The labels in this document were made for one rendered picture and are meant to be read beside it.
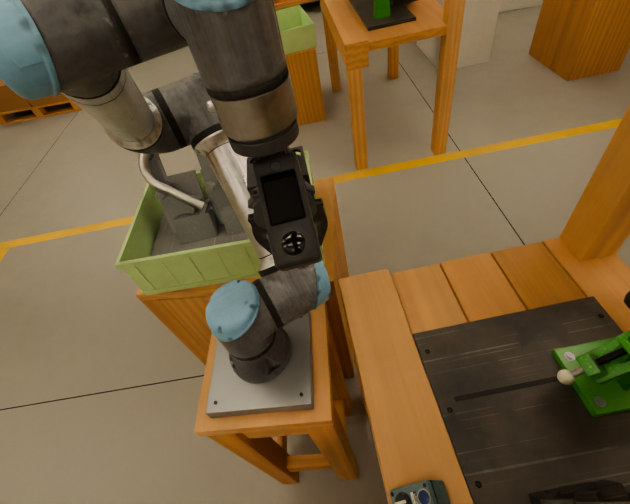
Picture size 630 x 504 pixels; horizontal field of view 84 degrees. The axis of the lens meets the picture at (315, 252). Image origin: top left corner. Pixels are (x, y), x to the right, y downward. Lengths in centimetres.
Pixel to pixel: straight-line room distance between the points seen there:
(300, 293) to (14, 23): 55
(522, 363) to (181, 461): 149
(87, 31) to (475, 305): 86
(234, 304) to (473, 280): 60
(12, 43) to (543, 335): 94
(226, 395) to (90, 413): 144
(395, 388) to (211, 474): 119
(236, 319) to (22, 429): 191
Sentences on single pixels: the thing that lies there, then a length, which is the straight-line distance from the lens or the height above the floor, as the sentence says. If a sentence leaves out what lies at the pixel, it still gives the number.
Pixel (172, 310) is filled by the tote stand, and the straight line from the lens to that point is 136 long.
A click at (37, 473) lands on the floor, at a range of 232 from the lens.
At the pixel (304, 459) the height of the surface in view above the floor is 24.
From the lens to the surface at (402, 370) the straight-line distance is 82.
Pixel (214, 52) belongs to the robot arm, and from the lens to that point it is 31.
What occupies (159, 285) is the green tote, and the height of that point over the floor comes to 83.
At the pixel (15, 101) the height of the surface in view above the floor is 25.
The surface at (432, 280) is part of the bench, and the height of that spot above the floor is 88.
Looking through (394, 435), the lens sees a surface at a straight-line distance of 78.
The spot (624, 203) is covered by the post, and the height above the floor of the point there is 107.
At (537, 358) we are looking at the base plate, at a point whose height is 90.
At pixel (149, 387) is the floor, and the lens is 212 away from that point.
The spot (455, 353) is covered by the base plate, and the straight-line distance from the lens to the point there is 85.
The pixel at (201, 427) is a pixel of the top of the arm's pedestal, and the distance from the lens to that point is 93.
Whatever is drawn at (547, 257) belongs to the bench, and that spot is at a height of 88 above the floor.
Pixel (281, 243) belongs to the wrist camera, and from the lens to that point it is 33.
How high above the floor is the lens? 166
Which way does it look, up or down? 48 degrees down
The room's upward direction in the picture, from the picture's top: 14 degrees counter-clockwise
